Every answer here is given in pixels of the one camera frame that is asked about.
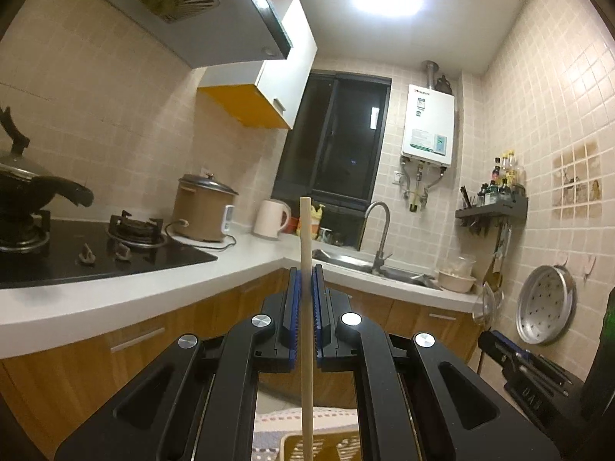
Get white gas water heater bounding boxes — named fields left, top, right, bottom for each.
left=401, top=85, right=455, bottom=167

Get hanging ladle utensils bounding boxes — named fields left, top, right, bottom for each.
left=472, top=221, right=512, bottom=329

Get striped woven table mat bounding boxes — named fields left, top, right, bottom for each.
left=251, top=407, right=359, bottom=460

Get beige plastic utensil basket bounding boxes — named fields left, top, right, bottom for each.
left=278, top=431, right=363, bottom=461

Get grey range hood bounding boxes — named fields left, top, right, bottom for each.
left=106, top=0, right=292, bottom=69

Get black gas stove top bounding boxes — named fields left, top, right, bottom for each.
left=1, top=210, right=217, bottom=288

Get steel sink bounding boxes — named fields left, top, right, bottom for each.
left=311, top=247, right=442, bottom=292

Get wooden chopstick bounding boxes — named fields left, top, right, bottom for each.
left=299, top=197, right=314, bottom=460

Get beige bowl on counter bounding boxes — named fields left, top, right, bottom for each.
left=437, top=270, right=476, bottom=294

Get black wok with lid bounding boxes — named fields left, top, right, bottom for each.
left=1, top=106, right=94, bottom=234

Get brown rice cooker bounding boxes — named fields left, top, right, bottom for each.
left=172, top=174, right=239, bottom=242

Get white electric kettle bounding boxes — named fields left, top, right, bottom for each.
left=252, top=199, right=292, bottom=239

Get dark window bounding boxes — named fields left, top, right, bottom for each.
left=272, top=71, right=392, bottom=248

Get white countertop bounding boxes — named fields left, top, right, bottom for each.
left=0, top=229, right=484, bottom=360

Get yellow detergent bottle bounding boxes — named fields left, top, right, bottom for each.
left=311, top=204, right=325, bottom=239

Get wooden base cabinets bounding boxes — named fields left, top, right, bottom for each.
left=1, top=269, right=479, bottom=460

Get round metal steamer tray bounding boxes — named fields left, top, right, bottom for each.
left=515, top=265, right=577, bottom=345

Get steel kitchen faucet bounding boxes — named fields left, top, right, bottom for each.
left=361, top=201, right=394, bottom=276

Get black wall spice shelf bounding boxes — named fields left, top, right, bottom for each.
left=454, top=197, right=529, bottom=232

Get white orange wall cabinet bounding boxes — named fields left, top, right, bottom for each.
left=198, top=0, right=317, bottom=130

